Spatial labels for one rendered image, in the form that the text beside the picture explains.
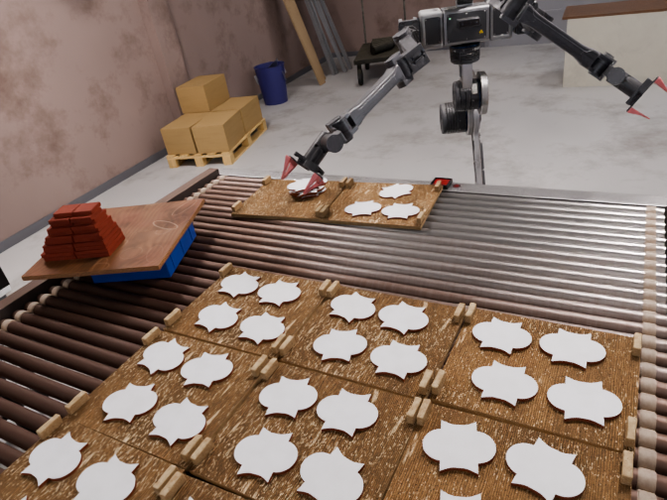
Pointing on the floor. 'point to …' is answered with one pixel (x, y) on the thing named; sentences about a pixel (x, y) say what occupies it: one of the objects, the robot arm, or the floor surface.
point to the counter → (619, 39)
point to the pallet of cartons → (211, 123)
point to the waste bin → (272, 81)
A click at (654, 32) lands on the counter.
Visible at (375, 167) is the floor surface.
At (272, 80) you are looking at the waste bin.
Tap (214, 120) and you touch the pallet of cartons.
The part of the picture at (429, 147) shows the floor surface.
